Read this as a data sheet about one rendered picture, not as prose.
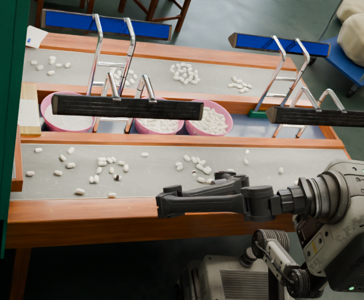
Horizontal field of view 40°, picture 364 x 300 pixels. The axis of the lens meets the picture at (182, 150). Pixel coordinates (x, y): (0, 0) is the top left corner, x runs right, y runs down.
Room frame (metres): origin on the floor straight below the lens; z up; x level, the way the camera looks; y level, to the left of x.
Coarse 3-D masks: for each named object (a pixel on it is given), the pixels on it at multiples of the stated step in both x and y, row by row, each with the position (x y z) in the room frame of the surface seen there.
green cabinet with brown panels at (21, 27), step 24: (0, 0) 0.93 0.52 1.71; (24, 0) 0.96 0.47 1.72; (0, 24) 0.93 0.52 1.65; (24, 24) 0.96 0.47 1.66; (0, 48) 0.94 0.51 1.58; (24, 48) 0.97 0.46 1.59; (0, 72) 0.94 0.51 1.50; (0, 96) 0.94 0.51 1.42; (0, 120) 0.94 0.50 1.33; (0, 144) 0.95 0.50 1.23; (0, 168) 0.95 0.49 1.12; (0, 192) 0.95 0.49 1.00; (0, 216) 0.95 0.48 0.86
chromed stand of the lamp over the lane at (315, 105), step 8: (304, 88) 2.12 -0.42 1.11; (296, 96) 2.13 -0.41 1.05; (312, 96) 2.07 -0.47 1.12; (336, 96) 2.16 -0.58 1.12; (312, 104) 2.03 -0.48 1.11; (320, 104) 2.21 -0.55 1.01; (336, 104) 2.12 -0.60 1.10; (320, 112) 2.00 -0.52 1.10; (344, 112) 2.07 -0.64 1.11; (280, 128) 2.13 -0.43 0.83; (304, 128) 2.21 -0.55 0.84; (272, 136) 2.13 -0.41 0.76; (296, 136) 2.21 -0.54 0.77
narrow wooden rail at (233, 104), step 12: (36, 84) 1.75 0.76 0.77; (48, 84) 1.79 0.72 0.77; (132, 96) 1.97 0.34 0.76; (144, 96) 2.00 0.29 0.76; (156, 96) 2.04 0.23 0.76; (168, 96) 2.08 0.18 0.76; (180, 96) 2.12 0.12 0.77; (192, 96) 2.16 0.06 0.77; (204, 96) 2.21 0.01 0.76; (216, 96) 2.25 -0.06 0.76; (228, 96) 2.30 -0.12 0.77; (240, 96) 2.35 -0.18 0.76; (252, 96) 2.39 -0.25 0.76; (228, 108) 2.27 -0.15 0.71; (240, 108) 2.31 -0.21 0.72; (252, 108) 2.35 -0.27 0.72; (264, 108) 2.39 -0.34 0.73
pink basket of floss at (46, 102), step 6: (48, 96) 1.70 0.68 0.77; (42, 102) 1.65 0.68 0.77; (48, 102) 1.70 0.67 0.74; (42, 108) 1.63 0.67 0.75; (42, 114) 1.58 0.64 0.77; (48, 126) 1.58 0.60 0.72; (54, 126) 1.54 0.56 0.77; (90, 126) 1.63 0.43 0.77; (78, 132) 1.59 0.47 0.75; (84, 132) 1.63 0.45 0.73
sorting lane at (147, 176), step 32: (32, 160) 1.34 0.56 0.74; (96, 160) 1.48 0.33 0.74; (128, 160) 1.56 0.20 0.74; (160, 160) 1.65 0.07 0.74; (224, 160) 1.83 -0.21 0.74; (256, 160) 1.93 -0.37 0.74; (288, 160) 2.03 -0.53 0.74; (320, 160) 2.14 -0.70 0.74; (32, 192) 1.19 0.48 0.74; (64, 192) 1.25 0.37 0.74; (96, 192) 1.32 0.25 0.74; (128, 192) 1.39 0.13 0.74; (160, 192) 1.46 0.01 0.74
